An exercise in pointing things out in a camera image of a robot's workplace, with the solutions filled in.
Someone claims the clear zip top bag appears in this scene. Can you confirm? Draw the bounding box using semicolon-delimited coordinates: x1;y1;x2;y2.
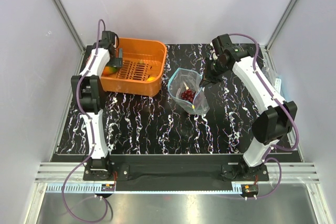
167;68;209;115

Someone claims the dark red grape bunch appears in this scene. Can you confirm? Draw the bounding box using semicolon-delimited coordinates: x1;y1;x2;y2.
181;89;196;103

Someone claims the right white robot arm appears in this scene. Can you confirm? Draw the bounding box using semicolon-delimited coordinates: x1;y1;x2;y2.
200;42;298;181

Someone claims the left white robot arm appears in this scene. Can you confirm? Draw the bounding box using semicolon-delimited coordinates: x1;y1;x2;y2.
71;38;116;180

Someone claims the spare clear plastic bag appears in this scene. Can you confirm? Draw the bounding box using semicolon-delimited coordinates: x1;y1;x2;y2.
262;66;288;101

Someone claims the green orange mango toy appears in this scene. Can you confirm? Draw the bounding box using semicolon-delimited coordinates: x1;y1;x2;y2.
102;66;119;76

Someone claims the orange plastic basket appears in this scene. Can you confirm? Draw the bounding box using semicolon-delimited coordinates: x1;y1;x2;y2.
100;38;167;97

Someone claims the yellow orange fruit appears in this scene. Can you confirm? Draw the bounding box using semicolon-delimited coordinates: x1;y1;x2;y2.
147;77;155;82

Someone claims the black marble pattern mat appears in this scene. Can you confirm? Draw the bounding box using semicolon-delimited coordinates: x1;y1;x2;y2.
56;44;293;155

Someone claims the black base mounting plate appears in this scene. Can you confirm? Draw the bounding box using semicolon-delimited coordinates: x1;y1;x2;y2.
83;154;269;193

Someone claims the left aluminium corner post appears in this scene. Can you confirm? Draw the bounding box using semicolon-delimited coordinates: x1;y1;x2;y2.
52;0;86;52

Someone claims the aluminium corner post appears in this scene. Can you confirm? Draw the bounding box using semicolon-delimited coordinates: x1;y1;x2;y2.
52;0;86;52
265;0;299;51

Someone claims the right aluminium corner post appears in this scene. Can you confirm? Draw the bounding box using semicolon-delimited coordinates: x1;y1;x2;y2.
265;0;299;51

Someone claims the aluminium frame rail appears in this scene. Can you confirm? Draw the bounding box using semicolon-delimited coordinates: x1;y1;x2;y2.
35;162;319;184

